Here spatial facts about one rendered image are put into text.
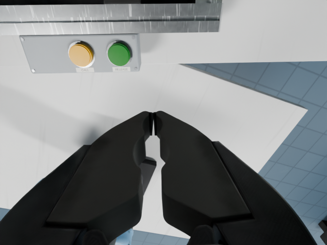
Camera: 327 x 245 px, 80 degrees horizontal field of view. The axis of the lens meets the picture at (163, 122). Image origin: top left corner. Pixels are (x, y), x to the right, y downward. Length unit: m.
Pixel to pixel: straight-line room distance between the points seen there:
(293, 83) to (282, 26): 1.20
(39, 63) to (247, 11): 0.44
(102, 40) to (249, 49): 0.34
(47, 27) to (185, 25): 0.24
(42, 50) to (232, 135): 0.52
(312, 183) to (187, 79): 2.19
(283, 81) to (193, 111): 1.21
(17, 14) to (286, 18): 0.53
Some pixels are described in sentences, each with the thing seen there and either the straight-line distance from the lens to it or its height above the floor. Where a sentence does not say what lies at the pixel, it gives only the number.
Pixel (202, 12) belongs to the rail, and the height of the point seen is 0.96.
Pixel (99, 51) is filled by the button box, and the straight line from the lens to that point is 0.41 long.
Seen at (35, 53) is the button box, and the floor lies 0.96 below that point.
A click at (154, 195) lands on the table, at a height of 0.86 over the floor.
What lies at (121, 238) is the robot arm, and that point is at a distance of 0.51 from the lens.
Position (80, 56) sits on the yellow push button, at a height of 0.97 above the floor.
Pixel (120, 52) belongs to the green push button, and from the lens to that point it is 0.38.
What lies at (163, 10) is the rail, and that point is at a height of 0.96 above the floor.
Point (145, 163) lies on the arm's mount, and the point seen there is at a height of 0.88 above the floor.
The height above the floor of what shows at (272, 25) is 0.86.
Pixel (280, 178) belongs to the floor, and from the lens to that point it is 2.32.
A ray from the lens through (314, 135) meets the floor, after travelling 2.12.
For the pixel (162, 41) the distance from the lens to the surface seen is 0.49.
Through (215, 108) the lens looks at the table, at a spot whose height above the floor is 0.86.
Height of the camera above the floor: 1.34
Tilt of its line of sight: 59 degrees down
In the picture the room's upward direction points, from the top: 176 degrees clockwise
